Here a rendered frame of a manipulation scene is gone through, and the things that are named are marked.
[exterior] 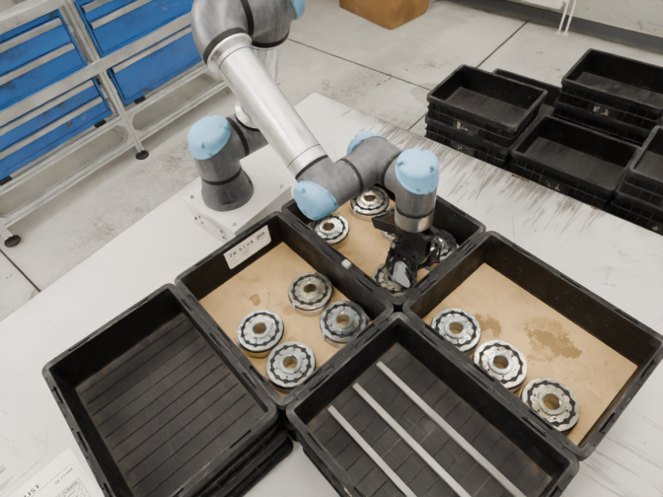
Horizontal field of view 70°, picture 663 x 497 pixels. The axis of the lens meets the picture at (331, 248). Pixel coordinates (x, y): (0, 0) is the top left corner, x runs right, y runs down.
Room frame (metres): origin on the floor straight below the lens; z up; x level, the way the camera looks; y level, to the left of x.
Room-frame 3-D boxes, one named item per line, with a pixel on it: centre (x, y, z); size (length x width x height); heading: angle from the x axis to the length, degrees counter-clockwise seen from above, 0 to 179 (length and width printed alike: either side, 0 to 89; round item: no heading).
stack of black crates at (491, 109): (1.65, -0.72, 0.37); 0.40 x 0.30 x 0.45; 44
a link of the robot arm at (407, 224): (0.62, -0.17, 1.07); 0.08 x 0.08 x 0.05
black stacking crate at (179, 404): (0.39, 0.36, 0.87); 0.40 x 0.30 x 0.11; 36
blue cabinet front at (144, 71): (2.61, 0.77, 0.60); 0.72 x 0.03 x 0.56; 134
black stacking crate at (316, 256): (0.57, 0.12, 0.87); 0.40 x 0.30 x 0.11; 36
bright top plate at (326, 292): (0.61, 0.06, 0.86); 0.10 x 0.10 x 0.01
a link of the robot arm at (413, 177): (0.62, -0.17, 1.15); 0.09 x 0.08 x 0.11; 34
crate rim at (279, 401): (0.57, 0.12, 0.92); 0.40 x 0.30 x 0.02; 36
